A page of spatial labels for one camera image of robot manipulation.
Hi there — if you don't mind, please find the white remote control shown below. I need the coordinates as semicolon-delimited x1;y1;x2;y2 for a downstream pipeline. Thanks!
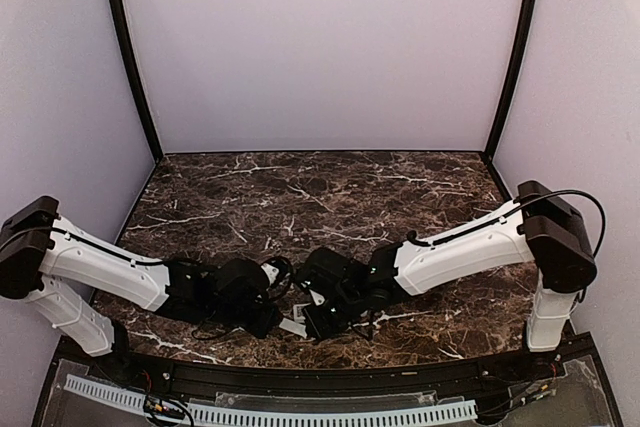
279;304;308;339

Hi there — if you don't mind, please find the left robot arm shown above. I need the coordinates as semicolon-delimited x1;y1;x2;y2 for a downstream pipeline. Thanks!
1;196;291;383

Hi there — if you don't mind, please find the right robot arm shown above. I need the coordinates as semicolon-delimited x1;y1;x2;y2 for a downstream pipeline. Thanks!
295;180;602;381

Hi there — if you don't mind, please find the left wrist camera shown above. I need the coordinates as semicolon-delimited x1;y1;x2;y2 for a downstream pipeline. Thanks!
261;256;294;301

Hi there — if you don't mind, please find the white slotted cable duct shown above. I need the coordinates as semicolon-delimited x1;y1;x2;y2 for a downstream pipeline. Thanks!
64;374;477;427

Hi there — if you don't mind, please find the black front rail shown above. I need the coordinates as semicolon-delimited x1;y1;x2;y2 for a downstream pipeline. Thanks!
54;334;596;401

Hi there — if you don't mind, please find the left black frame post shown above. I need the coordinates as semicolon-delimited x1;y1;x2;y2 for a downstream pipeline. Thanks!
108;0;164;164

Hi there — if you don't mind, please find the black frame post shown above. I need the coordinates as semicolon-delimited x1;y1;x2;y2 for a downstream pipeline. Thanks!
483;0;536;166
108;0;164;164

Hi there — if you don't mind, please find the right black frame post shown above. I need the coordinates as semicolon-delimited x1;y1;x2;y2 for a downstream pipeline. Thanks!
483;0;536;166

